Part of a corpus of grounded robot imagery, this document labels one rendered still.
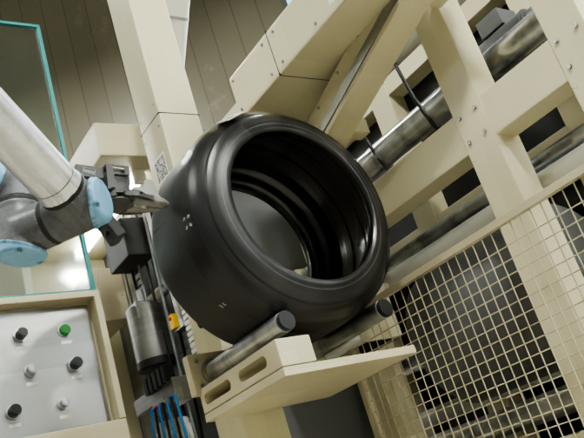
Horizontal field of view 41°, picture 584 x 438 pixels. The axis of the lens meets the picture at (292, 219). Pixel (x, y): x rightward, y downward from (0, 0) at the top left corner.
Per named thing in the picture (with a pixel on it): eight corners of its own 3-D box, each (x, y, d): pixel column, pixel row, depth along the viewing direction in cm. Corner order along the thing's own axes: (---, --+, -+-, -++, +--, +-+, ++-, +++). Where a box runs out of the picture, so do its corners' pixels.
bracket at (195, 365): (191, 398, 182) (181, 358, 186) (323, 374, 206) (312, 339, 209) (197, 394, 180) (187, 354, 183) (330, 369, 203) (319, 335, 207)
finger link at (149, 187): (171, 179, 171) (132, 174, 166) (175, 202, 169) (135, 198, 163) (166, 185, 173) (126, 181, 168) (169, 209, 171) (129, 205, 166)
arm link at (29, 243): (36, 239, 140) (32, 182, 146) (-17, 262, 143) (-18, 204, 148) (68, 256, 148) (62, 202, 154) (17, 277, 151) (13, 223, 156)
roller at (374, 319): (300, 345, 203) (314, 353, 204) (295, 359, 200) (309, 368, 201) (380, 294, 178) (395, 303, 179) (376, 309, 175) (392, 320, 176)
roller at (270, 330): (207, 359, 186) (222, 368, 188) (201, 375, 184) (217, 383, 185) (281, 306, 161) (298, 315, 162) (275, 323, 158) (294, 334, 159)
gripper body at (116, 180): (132, 165, 166) (77, 158, 160) (136, 201, 163) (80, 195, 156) (120, 182, 172) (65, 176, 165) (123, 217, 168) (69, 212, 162)
